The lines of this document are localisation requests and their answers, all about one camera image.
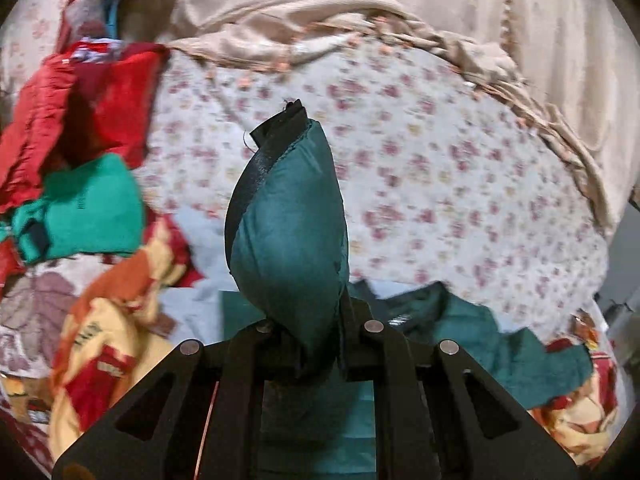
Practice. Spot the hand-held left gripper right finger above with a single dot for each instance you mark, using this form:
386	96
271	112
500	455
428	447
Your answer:
380	355

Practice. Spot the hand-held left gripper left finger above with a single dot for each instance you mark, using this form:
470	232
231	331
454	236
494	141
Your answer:
244	360

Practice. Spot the light blue garment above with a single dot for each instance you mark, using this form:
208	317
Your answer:
195	260

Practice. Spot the red cloth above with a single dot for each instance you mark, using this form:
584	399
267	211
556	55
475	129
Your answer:
120	95

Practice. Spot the bright green cloth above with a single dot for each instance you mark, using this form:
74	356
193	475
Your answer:
85	210

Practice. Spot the dark green puffer jacket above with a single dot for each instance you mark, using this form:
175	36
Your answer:
290	220

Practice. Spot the floral bed sheet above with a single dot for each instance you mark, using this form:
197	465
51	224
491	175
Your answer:
425	160

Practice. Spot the orange and yellow printed blanket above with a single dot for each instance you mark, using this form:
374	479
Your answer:
115	320

